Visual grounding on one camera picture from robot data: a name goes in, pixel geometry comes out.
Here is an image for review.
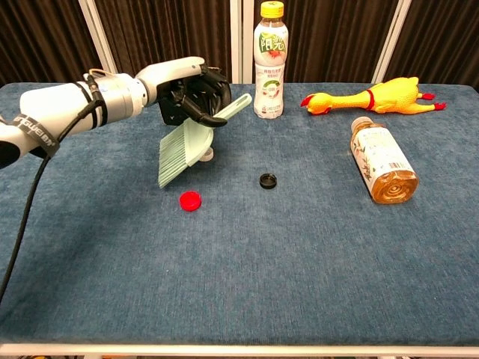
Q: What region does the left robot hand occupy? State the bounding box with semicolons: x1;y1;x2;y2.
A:
135;56;233;129

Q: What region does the light green small broom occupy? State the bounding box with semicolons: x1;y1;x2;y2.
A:
157;93;253;189

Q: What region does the red bottle cap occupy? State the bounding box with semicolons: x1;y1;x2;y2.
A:
179;190;203;212

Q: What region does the yellow-capped white drink bottle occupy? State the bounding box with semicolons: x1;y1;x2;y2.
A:
253;0;287;120

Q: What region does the amber tea bottle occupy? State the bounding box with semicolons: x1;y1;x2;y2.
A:
350;116;420;205

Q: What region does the dark brown curtain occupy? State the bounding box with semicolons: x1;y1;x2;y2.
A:
0;0;479;90

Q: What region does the blue table cloth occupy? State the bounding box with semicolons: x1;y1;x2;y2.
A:
0;82;479;346

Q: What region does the yellow rubber chicken toy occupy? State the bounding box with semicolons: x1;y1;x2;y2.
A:
300;76;448;116

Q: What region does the white frame post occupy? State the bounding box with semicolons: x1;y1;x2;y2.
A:
371;0;412;85
78;0;121;84
229;0;254;85

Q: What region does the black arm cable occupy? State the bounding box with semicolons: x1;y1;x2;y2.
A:
0;73;108;300

